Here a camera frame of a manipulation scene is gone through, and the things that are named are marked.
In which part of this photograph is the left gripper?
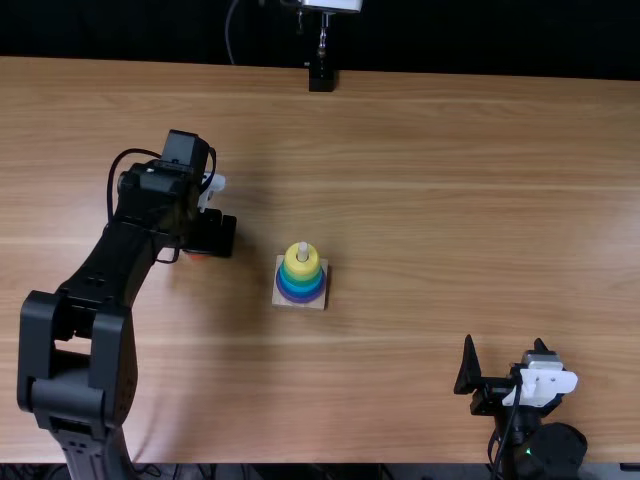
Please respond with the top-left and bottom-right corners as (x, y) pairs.
(180, 209), (238, 259)

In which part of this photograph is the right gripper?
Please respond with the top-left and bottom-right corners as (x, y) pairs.
(453, 334), (552, 417)

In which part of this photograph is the wooden peg base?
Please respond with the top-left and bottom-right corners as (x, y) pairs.
(271, 254), (333, 312)

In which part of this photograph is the black clamp stand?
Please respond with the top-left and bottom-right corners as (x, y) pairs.
(294, 0), (340, 93)

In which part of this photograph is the white box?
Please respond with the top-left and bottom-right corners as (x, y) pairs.
(298, 0), (364, 14)

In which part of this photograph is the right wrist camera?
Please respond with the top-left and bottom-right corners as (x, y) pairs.
(501, 350), (579, 409)

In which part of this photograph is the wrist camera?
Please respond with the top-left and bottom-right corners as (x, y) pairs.
(501, 350), (579, 409)
(197, 171), (227, 210)

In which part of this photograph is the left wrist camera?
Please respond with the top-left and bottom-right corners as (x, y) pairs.
(197, 171), (227, 210)

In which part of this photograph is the black cable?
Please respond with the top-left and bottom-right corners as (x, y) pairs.
(154, 241), (181, 265)
(488, 373), (524, 480)
(105, 147), (164, 224)

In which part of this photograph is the yellow ring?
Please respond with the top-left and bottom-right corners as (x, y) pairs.
(283, 242), (321, 279)

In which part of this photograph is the light green ring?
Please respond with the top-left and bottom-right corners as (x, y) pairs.
(280, 259), (324, 284)

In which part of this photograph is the dark green ring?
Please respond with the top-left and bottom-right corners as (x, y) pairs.
(278, 263), (326, 289)

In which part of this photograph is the light blue ring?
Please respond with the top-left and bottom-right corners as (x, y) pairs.
(277, 267), (328, 295)

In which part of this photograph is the dark blue ring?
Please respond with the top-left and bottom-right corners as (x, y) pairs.
(275, 269), (330, 300)

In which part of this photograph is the purple ring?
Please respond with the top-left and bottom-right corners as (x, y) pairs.
(274, 272), (332, 305)

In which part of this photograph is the grey cable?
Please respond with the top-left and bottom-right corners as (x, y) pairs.
(224, 0), (241, 66)

